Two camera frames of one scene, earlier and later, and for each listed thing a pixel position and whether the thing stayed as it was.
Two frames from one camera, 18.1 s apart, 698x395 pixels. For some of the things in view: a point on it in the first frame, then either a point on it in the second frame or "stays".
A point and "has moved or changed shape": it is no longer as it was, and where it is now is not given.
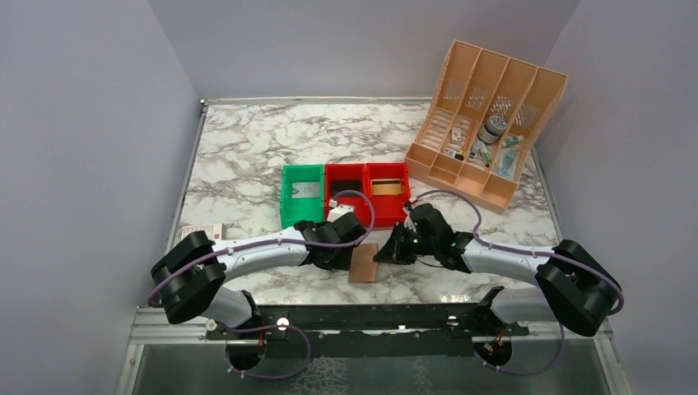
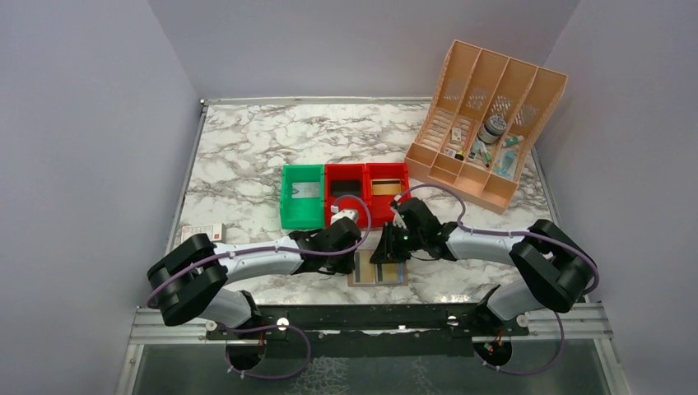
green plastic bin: (302, 196) stays
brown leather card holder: (363, 267) has moved or changed shape
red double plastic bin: (378, 192) stays
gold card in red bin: (386, 187) stays
